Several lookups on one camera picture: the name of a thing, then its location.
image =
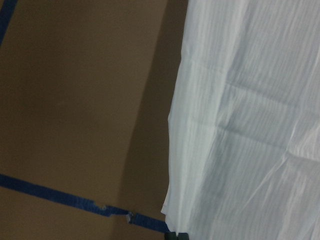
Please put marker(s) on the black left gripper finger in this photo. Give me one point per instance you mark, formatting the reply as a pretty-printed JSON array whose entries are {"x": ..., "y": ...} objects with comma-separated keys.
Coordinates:
[{"x": 176, "y": 236}]

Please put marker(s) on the light blue button shirt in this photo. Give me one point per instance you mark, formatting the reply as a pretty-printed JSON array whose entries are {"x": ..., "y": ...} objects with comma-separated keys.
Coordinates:
[{"x": 244, "y": 122}]

